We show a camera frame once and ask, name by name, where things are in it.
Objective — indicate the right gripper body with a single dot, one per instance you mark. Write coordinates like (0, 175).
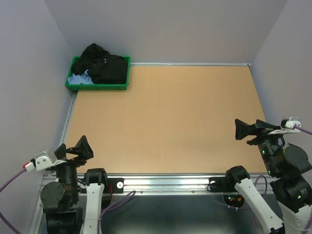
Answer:
(268, 145)

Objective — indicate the green plastic bin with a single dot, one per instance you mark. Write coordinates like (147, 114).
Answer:
(96, 87)

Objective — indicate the light blue shirt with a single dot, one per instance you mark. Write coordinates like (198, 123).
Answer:
(83, 78)

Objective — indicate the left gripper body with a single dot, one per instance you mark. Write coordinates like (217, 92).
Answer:
(68, 170)

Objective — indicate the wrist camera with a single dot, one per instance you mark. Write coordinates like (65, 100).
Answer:
(288, 126)
(42, 161)

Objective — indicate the aluminium mounting rail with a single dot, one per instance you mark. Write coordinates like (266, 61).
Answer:
(144, 184)

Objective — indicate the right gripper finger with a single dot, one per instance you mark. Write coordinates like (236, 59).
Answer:
(266, 126)
(243, 129)

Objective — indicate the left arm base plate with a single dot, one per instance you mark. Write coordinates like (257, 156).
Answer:
(115, 185)

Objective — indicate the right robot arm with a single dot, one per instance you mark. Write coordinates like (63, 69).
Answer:
(287, 165)

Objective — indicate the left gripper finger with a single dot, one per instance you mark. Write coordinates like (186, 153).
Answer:
(60, 152)
(82, 149)

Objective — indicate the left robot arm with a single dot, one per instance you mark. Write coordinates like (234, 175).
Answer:
(60, 197)

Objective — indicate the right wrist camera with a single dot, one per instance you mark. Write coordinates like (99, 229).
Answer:
(288, 126)

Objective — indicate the black long sleeve shirt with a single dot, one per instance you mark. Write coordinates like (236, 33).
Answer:
(104, 68)

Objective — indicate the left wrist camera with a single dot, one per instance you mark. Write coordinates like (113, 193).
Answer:
(42, 161)

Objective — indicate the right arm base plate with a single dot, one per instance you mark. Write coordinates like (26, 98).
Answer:
(221, 185)

